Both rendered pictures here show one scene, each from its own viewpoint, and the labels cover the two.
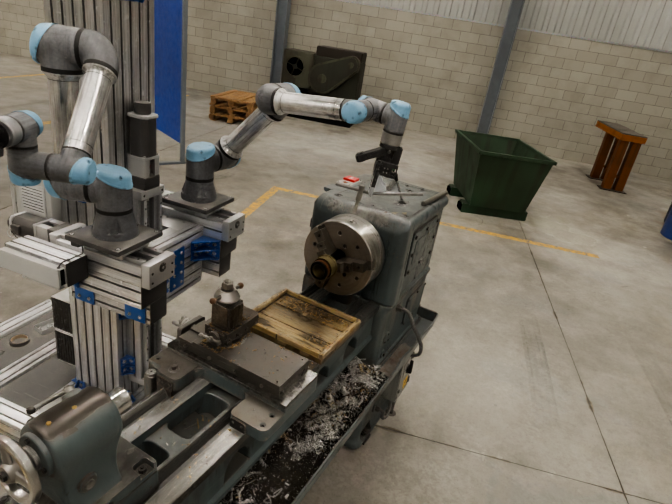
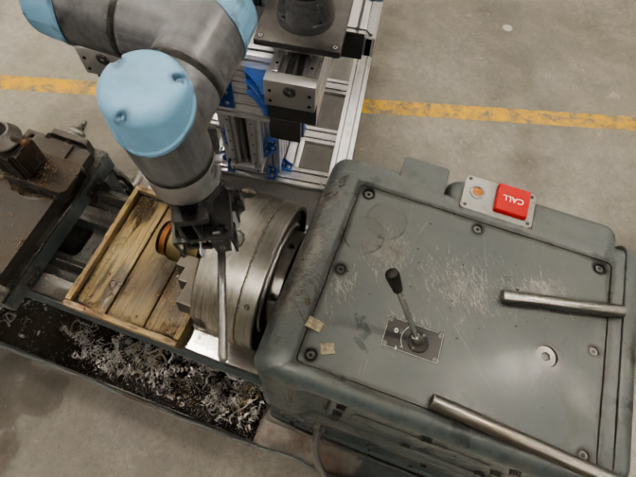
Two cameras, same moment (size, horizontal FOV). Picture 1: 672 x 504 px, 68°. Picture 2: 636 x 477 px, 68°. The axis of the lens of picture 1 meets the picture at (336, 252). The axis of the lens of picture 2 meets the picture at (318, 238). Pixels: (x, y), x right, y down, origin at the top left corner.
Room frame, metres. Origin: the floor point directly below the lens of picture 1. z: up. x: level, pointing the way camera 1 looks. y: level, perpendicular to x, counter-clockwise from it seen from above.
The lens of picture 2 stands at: (1.91, -0.43, 2.00)
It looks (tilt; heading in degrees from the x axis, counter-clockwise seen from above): 63 degrees down; 80
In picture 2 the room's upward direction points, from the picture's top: 5 degrees clockwise
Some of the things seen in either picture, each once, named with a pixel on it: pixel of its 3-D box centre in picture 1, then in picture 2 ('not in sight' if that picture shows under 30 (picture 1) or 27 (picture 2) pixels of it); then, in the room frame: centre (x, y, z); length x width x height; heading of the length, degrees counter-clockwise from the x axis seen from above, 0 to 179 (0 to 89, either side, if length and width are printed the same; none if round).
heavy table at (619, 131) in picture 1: (610, 154); not in sight; (9.51, -4.78, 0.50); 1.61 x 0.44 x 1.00; 172
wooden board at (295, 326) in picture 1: (301, 322); (156, 261); (1.60, 0.09, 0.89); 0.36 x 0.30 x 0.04; 65
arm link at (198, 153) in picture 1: (201, 159); not in sight; (2.02, 0.62, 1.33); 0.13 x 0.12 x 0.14; 155
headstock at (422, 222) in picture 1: (377, 232); (433, 326); (2.21, -0.18, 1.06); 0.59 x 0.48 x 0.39; 155
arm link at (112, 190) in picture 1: (111, 186); not in sight; (1.54, 0.78, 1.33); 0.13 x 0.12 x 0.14; 95
